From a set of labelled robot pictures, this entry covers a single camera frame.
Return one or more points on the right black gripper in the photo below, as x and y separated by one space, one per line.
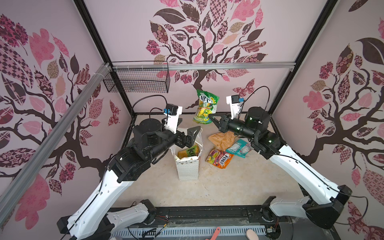
223 126

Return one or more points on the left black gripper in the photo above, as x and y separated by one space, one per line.
190 138

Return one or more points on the yellow snack packet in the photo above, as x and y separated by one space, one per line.
190 152

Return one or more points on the green snack packet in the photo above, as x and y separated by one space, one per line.
207 105

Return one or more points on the orange-brown snack bag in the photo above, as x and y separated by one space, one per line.
222 141

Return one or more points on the white patterned paper gift bag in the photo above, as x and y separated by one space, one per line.
188 167

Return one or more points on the teal pink snack packet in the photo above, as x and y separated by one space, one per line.
240 148

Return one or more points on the orange candy snack packet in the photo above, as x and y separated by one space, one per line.
218 158

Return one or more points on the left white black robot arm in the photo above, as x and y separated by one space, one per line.
93 220

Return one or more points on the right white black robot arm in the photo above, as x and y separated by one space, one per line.
325 200

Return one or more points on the beige oval object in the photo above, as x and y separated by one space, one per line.
251 235

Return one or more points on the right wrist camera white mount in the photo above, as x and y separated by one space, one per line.
236 103

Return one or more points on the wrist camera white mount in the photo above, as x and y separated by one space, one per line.
236 103
172 113

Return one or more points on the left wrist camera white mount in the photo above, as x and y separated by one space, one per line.
172 113

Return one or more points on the horizontal aluminium rail back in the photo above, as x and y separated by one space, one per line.
221 66

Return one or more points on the black wire mesh basket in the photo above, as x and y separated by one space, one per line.
138 77

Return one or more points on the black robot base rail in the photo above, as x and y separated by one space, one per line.
281 228

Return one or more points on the pink plastic tool handle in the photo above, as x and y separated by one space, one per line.
215 234

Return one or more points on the grey slotted cable duct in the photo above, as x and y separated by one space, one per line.
179 232

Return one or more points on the diagonal aluminium rail left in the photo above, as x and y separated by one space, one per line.
23 180

